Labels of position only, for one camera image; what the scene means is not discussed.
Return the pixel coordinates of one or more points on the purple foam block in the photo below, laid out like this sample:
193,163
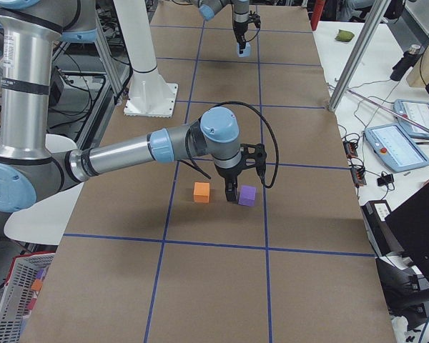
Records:
247,196

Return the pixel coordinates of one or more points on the light blue foam block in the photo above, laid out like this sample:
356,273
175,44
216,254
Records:
243,52

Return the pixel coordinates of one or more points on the orange foam block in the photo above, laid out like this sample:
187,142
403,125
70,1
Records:
201,192

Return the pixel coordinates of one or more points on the green bean bag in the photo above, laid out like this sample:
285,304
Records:
344,36

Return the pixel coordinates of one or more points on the black box device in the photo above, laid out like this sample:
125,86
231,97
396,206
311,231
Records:
379,234

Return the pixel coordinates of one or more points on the near teach pendant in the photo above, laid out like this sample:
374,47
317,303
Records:
395,148

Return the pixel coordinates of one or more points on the teach pendant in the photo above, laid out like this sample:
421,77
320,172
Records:
417,111
395,148

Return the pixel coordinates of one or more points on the black bottle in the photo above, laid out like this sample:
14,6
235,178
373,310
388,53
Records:
409,59

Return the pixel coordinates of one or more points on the far teach pendant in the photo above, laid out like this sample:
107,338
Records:
417,111

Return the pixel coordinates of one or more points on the white mesh basket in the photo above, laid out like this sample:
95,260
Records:
20,294

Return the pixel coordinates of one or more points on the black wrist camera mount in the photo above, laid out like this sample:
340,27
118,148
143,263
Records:
254,156

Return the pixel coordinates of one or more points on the white pedestal column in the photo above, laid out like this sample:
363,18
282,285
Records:
149,94

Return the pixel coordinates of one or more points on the aluminium frame post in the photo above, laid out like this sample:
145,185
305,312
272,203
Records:
363,40

